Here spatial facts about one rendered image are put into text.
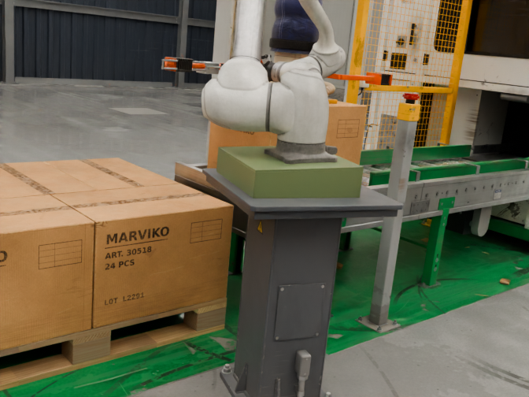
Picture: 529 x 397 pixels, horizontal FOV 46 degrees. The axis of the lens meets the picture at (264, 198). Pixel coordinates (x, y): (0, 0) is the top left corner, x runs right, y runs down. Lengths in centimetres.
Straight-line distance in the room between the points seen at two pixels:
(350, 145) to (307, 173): 108
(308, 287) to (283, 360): 26
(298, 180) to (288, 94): 27
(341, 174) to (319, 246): 25
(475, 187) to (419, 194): 51
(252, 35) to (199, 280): 102
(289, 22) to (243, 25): 77
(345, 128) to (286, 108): 98
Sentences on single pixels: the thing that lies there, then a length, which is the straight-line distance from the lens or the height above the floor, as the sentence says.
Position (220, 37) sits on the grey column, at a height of 120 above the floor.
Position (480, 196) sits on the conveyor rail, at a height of 47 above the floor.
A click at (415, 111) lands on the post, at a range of 267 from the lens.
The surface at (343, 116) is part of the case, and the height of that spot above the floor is 90.
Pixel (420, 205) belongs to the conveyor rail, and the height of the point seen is 48.
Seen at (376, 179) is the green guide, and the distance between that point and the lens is 304.
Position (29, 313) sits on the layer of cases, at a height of 25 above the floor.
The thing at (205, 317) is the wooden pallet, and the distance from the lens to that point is 260.
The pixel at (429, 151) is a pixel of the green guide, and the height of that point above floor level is 61.
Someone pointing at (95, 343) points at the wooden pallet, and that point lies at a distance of 237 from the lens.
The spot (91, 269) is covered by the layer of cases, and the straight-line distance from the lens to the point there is 225.
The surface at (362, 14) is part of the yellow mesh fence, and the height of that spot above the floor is 140.
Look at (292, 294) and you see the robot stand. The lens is 199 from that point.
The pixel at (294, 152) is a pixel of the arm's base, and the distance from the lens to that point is 191.
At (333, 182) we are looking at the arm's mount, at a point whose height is 80.
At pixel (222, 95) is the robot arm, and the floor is 102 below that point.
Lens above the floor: 118
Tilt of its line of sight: 14 degrees down
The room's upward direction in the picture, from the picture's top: 5 degrees clockwise
